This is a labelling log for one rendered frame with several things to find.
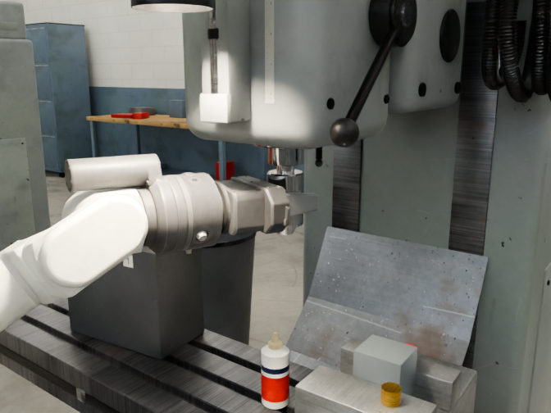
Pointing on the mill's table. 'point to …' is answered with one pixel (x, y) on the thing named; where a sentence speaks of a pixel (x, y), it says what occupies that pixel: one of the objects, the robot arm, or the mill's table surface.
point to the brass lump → (390, 394)
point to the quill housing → (296, 74)
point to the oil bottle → (275, 374)
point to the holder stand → (144, 303)
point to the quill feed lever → (380, 20)
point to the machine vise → (431, 381)
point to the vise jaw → (348, 396)
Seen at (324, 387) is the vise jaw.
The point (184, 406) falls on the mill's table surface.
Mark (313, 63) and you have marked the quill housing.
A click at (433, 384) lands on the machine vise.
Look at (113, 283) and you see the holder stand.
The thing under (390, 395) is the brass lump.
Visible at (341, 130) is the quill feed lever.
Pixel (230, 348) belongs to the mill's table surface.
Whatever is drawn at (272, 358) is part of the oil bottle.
